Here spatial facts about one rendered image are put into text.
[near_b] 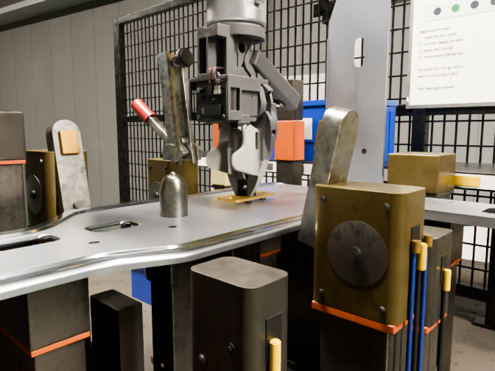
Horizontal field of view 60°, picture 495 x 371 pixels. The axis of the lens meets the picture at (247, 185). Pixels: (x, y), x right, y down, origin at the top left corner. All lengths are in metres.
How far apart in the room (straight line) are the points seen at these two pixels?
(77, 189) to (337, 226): 0.34
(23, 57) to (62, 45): 0.82
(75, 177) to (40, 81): 5.21
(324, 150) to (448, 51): 0.65
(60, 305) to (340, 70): 0.61
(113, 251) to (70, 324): 0.07
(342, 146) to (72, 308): 0.28
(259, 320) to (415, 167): 0.46
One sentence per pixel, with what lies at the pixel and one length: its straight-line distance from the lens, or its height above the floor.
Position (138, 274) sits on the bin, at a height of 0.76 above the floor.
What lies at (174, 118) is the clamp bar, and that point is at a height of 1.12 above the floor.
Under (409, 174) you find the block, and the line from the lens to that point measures 0.71.
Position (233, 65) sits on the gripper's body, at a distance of 0.54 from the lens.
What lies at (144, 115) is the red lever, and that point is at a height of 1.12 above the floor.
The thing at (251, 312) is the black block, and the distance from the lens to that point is 0.31.
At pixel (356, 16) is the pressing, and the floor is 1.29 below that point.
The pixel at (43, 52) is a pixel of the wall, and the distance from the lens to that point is 5.74.
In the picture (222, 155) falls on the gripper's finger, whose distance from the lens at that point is 0.57.
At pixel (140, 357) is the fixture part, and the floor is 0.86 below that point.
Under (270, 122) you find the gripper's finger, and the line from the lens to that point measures 0.54.
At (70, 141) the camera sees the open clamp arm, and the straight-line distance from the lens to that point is 0.59.
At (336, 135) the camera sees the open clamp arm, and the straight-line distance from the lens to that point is 0.41.
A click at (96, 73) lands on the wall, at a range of 4.90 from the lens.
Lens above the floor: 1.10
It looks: 7 degrees down
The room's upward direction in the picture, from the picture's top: straight up
